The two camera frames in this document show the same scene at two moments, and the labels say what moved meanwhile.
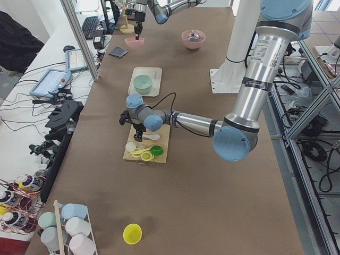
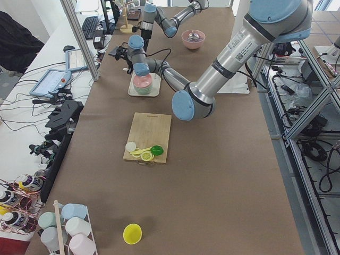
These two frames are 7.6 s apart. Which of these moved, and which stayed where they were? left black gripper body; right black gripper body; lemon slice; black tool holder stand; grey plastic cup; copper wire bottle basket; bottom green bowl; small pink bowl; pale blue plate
Moved: left black gripper body; small pink bowl; right black gripper body
Stayed: bottom green bowl; pale blue plate; copper wire bottle basket; grey plastic cup; black tool holder stand; lemon slice
